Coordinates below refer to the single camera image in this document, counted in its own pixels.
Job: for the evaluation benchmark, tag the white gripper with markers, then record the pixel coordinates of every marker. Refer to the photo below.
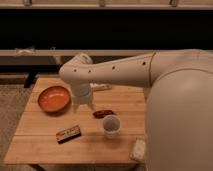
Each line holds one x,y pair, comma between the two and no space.
82,96

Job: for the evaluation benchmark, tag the clear plastic bottle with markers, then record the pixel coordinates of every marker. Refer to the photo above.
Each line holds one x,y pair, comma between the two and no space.
100,87

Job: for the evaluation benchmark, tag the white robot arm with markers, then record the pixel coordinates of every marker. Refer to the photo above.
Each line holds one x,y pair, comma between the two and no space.
179,107

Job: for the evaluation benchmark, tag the orange ceramic bowl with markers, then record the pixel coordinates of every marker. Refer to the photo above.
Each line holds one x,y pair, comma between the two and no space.
54,99

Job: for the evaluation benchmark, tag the red brown snack packet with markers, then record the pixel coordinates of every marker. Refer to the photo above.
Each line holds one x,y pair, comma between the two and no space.
102,113

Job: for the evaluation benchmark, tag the white paper cup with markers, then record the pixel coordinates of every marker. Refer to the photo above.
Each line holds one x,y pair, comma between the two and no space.
111,126

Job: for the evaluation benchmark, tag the brown snack box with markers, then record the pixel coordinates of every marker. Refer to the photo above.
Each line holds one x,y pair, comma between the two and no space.
68,134

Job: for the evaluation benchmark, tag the wooden table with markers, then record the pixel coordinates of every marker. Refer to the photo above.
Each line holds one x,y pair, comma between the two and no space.
34,141

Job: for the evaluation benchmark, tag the grey metal rail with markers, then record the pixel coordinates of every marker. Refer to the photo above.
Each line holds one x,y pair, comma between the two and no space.
39,57

